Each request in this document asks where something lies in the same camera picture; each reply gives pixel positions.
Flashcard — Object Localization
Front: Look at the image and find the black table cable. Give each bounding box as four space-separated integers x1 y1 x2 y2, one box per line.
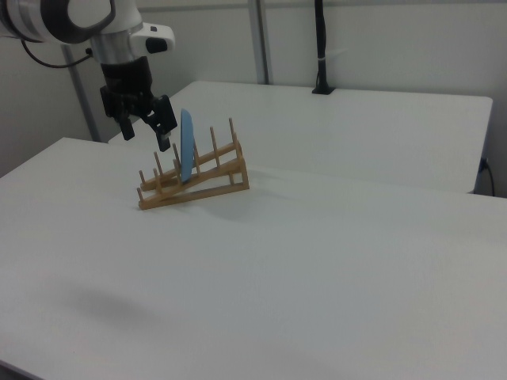
478 157 497 196

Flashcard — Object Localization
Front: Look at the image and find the black pole with white tape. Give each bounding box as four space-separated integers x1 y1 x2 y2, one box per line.
311 0 337 96

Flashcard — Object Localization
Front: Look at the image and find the wooden plate rack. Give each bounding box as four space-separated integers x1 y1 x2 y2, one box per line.
136 116 250 212

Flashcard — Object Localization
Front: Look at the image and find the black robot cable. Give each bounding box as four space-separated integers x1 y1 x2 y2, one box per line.
21 39 94 69

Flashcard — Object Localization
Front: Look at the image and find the blue round plate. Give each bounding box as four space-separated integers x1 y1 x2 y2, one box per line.
179 108 196 184

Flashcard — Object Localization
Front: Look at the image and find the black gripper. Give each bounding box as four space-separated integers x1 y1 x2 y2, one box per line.
98 56 177 154

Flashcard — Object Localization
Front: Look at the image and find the grey wall post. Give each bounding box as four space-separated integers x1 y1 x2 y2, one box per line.
59 43 101 143
248 0 275 86

